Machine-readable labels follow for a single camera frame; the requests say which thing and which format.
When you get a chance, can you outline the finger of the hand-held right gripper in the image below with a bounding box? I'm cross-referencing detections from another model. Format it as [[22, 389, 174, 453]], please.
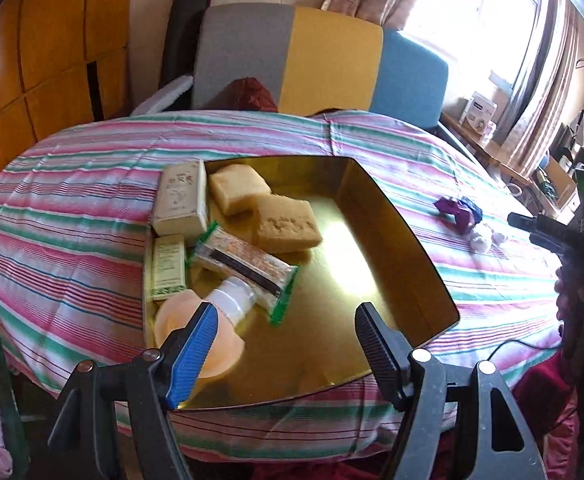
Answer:
[[507, 212, 574, 262]]

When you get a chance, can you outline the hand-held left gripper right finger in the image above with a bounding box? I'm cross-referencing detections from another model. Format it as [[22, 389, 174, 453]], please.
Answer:
[[354, 302, 548, 480]]

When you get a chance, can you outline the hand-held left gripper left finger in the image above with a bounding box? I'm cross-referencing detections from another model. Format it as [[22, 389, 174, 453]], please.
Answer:
[[48, 301, 220, 480]]

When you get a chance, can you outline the blue tissue pack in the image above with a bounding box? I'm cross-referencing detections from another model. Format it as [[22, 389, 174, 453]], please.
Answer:
[[459, 194, 485, 224]]

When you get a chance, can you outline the gold metal tin box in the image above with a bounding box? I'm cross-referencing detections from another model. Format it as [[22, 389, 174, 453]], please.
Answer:
[[142, 156, 461, 412]]

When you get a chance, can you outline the purple foil packet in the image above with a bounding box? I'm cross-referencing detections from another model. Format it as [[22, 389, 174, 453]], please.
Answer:
[[432, 195, 460, 218], [451, 207, 474, 234]]

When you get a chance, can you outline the small green cream box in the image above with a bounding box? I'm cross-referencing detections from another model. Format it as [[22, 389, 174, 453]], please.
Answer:
[[143, 233, 191, 303]]

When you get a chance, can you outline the clear green-edged snack packet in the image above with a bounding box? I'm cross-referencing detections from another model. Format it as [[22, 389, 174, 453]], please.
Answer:
[[188, 221, 299, 326]]

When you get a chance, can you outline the white cream carton box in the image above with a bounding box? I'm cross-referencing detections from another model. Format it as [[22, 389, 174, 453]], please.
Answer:
[[150, 158, 209, 238]]

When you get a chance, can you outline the large yellow sponge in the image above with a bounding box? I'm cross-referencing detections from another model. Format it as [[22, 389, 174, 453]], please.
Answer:
[[253, 194, 323, 254]]

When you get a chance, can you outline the small yellow sponge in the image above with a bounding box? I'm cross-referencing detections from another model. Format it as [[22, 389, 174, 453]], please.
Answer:
[[207, 162, 273, 217]]

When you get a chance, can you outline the person's right hand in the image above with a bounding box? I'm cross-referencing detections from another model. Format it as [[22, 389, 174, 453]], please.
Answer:
[[554, 265, 584, 338]]

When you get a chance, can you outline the open cardboard box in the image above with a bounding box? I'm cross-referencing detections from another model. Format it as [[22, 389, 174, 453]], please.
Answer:
[[533, 154, 579, 212]]

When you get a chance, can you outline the wooden side table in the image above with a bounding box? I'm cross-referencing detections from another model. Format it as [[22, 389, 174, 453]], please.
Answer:
[[438, 111, 534, 187]]

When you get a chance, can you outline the white printed cardboard box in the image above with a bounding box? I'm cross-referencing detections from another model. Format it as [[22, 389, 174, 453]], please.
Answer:
[[458, 91, 499, 134]]

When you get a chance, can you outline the striped side curtain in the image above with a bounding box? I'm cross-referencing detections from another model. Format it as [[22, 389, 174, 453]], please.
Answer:
[[501, 0, 581, 172]]

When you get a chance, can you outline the striped pink green tablecloth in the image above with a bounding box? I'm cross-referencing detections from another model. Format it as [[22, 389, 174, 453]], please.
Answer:
[[0, 109, 584, 462]]

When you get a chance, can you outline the white chair armrest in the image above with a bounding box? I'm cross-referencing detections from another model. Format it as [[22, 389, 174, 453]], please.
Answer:
[[130, 74, 195, 117]]

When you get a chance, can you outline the dark red cushion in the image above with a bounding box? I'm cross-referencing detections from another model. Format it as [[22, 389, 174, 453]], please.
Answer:
[[228, 75, 279, 114]]

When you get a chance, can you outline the grey yellow blue chair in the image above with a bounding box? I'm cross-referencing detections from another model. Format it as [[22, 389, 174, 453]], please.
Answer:
[[192, 3, 473, 161]]

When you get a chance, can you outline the wooden wardrobe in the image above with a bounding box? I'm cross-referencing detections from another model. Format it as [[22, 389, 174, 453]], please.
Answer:
[[0, 0, 138, 203]]

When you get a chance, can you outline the black cable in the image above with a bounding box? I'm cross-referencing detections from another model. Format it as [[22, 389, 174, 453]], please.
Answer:
[[486, 337, 565, 363]]

